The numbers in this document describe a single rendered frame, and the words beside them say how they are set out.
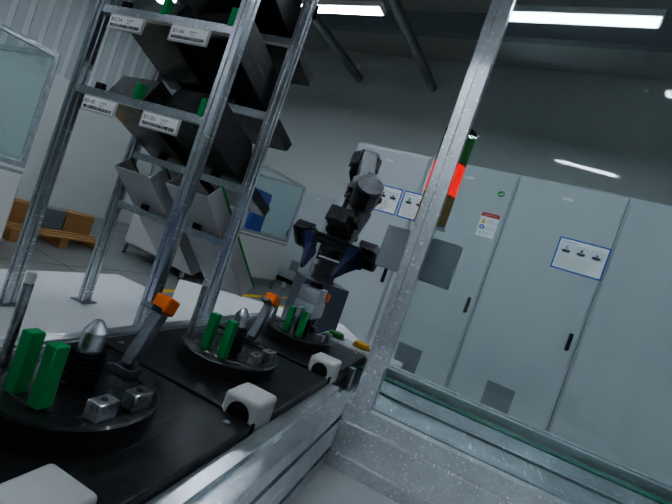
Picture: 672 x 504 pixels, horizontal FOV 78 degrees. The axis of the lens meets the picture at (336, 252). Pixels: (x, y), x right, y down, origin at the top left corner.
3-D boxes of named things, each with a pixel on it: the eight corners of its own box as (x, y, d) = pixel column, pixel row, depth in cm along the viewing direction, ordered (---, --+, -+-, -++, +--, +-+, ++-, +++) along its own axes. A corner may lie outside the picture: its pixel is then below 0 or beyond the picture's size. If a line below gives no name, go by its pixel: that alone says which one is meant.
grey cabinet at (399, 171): (311, 344, 473) (375, 158, 469) (372, 374, 437) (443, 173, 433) (286, 347, 425) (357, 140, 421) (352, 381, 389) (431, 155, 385)
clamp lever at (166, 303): (127, 362, 42) (168, 297, 45) (141, 370, 42) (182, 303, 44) (103, 354, 39) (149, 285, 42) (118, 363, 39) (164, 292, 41)
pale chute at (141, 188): (160, 260, 109) (173, 250, 112) (192, 276, 103) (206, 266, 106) (113, 165, 92) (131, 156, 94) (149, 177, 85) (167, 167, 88)
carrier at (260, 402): (207, 334, 75) (229, 269, 75) (324, 390, 67) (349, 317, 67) (90, 353, 52) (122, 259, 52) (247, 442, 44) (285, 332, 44)
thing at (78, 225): (74, 238, 609) (83, 212, 608) (106, 254, 572) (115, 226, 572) (-24, 222, 501) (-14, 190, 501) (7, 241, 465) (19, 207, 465)
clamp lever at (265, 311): (248, 336, 66) (271, 294, 68) (259, 341, 65) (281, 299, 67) (240, 330, 62) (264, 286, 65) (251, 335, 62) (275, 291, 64)
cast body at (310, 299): (302, 310, 87) (313, 279, 87) (321, 318, 86) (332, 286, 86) (286, 312, 79) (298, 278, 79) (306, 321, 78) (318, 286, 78)
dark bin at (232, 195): (225, 203, 102) (242, 181, 105) (264, 217, 96) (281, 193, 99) (154, 113, 80) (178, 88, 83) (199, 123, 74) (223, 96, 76)
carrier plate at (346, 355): (271, 323, 99) (274, 315, 99) (363, 363, 91) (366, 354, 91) (212, 333, 76) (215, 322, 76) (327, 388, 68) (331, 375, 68)
